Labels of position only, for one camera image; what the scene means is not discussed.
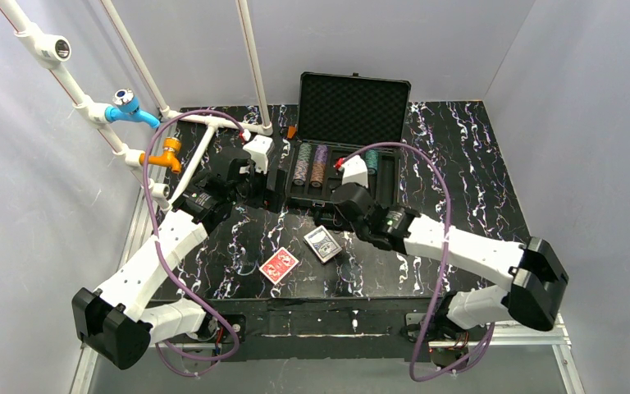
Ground green poker chip stack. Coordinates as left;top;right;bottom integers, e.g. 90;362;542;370
293;143;313;186

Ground blue playing card deck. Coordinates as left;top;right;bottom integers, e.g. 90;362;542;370
304;226;342;263

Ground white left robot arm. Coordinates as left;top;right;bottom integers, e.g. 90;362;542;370
71;158;287;370

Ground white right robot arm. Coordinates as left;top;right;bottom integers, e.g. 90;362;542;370
331;183;569;332

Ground black poker set case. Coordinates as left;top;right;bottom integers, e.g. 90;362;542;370
285;71;411;231

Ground red playing card deck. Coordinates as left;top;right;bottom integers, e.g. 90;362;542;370
259;247;299;285

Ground purple poker chip stack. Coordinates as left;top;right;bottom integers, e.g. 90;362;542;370
310;144;328;188

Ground small orange block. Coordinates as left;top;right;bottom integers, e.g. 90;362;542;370
286;126;297;140

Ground clear round acrylic disc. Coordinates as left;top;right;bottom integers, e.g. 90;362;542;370
232;254;258;277

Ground teal poker chip stack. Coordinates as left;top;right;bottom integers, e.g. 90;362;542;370
364;149;380;176

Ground orange plastic faucet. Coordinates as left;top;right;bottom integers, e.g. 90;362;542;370
147;137;182;174

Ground blue plastic faucet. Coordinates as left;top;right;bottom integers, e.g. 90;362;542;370
104;89;161;129

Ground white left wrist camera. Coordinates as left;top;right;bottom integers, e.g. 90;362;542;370
240;129;275;174

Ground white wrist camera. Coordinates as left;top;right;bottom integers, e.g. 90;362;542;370
240;129;275;174
336;155;369;189

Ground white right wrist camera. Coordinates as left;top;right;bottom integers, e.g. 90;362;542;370
336;155;369;189

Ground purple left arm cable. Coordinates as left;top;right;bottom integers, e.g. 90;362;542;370
142;108;252;378

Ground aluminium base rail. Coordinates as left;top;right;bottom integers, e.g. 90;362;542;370
70;121;585;394

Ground white PVC pipe frame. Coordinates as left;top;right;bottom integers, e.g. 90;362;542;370
0;1;273;212

